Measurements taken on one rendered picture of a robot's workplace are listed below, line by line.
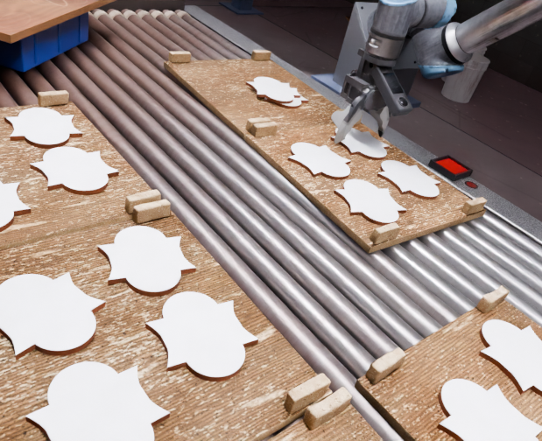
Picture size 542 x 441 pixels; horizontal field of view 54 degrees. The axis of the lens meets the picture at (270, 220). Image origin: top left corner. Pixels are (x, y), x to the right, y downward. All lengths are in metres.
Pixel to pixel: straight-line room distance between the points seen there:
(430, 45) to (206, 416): 1.24
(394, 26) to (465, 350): 0.66
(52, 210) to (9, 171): 0.13
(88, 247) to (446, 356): 0.53
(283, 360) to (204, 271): 0.19
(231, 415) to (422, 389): 0.26
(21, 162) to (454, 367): 0.76
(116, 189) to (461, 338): 0.60
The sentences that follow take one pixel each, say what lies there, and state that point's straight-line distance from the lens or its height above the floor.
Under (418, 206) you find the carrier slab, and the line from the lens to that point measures 1.11.
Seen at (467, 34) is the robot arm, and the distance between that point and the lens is 1.57.
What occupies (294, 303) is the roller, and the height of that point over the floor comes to 0.91.
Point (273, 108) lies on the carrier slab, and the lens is 1.34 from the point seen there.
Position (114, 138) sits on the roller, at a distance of 1.13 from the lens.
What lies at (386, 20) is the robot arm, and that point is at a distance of 1.17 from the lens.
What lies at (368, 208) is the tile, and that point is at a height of 0.94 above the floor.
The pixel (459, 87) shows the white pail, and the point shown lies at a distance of 4.91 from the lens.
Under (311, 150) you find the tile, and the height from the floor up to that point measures 0.94.
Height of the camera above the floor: 1.46
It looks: 35 degrees down
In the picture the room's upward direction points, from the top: 14 degrees clockwise
